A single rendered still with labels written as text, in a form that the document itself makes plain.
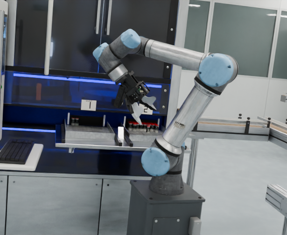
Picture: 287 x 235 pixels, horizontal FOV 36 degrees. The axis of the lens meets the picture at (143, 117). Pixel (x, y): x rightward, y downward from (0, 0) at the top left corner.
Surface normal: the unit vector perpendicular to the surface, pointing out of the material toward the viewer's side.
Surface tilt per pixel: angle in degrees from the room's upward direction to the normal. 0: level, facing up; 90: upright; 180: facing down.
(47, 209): 90
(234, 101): 90
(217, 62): 84
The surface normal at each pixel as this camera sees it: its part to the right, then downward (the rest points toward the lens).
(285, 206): -0.98, -0.07
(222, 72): -0.34, -0.02
